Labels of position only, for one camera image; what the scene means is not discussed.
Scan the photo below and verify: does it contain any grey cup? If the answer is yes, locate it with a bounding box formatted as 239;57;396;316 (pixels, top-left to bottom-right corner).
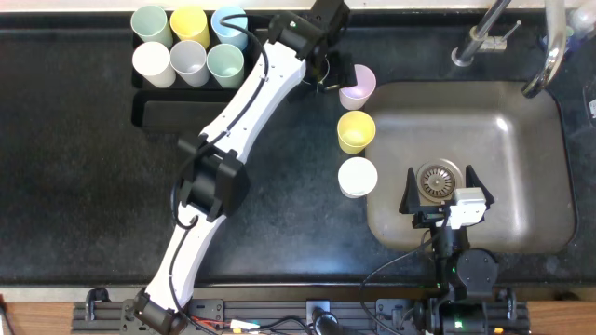
169;39;210;88

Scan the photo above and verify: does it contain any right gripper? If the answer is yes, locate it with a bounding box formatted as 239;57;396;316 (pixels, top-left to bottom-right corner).
399;164;496;230

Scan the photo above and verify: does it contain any blue soap bottle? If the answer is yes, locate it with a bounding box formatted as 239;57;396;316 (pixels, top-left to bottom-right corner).
539;4;596;55

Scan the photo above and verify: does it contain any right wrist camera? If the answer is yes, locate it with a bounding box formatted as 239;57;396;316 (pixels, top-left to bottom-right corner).
437;187;488;231

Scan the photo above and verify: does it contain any steel sink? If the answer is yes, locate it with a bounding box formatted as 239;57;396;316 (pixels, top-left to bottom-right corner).
364;81;578;255

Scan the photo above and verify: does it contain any blue cup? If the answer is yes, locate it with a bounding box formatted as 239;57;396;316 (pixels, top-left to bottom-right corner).
210;6;250;51

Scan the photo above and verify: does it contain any steel tap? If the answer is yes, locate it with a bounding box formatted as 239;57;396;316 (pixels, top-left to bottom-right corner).
450;0;570;100

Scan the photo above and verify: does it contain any mounting rail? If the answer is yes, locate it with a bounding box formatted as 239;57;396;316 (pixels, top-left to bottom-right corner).
72;287;532;335

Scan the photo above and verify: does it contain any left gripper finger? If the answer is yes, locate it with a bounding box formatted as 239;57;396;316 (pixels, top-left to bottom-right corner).
334;51;359;91

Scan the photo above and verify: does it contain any pink cup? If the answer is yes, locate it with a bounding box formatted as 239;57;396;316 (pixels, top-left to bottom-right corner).
338;63;377;112

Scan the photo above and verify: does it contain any white cup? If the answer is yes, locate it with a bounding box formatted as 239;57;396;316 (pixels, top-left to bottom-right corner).
131;41;177;89
337;156;379;200

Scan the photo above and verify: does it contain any black cable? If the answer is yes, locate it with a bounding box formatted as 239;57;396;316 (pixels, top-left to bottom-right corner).
167;13;270;335
358;208;451;335

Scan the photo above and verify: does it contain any black tray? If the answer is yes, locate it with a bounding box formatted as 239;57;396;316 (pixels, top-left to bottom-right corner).
131;12;256;92
131;89;237;133

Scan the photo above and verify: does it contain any green cup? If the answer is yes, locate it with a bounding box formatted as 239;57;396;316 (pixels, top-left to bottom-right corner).
130;4;174;48
206;43;246;89

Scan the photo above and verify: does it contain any yellow cup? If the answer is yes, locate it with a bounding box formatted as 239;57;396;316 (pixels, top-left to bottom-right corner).
336;110;377;155
169;5;211;50

